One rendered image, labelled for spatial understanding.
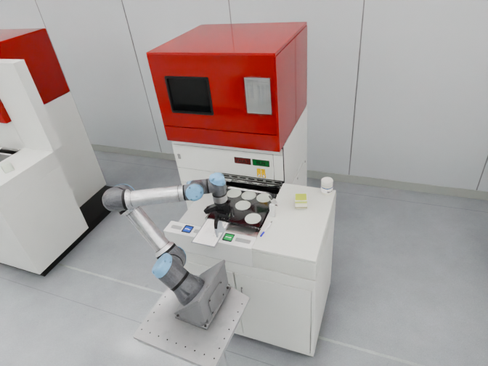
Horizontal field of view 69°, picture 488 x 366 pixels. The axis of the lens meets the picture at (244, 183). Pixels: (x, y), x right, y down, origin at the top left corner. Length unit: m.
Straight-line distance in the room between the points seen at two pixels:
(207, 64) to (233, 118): 0.34
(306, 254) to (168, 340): 0.78
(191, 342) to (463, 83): 2.93
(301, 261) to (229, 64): 1.13
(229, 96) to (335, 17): 1.58
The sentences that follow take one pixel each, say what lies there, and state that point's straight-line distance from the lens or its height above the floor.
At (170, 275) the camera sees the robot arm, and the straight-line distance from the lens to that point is 1.73.
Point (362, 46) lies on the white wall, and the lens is 3.47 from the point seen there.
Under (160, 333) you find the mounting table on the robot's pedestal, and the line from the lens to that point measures 1.88.
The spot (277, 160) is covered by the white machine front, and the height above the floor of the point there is 1.13.
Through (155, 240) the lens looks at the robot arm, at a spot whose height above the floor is 1.13.
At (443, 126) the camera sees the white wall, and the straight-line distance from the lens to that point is 3.73.
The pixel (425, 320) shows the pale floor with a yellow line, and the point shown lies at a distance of 2.96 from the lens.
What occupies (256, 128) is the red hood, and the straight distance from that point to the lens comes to 2.16.
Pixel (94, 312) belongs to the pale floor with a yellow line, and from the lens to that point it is 3.22.
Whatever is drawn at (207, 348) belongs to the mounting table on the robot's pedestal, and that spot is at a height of 0.82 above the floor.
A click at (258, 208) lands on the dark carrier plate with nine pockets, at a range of 2.28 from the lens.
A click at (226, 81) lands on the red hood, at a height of 1.66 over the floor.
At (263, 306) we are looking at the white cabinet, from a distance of 2.28.
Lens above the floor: 2.33
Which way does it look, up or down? 35 degrees down
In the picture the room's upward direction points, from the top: 7 degrees counter-clockwise
